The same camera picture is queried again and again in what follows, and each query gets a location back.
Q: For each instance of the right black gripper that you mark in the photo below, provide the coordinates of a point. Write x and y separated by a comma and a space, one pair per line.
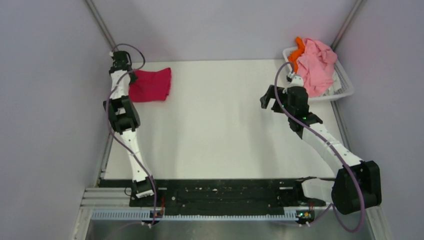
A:
270, 94

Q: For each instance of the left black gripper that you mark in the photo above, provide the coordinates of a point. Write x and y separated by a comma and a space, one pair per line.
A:
133, 78

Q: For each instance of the light pink t-shirt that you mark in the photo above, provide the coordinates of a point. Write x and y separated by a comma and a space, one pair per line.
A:
316, 67

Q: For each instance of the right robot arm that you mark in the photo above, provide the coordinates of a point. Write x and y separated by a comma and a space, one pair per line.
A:
357, 183

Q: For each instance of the grey slotted cable duct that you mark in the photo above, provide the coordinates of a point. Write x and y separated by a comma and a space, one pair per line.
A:
147, 215

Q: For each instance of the magenta t-shirt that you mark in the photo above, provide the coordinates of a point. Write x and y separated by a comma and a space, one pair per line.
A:
151, 86

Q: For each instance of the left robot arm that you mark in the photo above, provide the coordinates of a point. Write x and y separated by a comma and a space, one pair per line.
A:
124, 120

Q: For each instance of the aluminium frame profile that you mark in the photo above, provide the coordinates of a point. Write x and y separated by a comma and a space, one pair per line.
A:
109, 198

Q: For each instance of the white plastic basket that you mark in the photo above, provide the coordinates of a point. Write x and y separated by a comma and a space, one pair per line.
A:
346, 90

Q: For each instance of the orange t-shirt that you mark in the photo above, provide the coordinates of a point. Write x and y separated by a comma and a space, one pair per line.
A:
297, 53

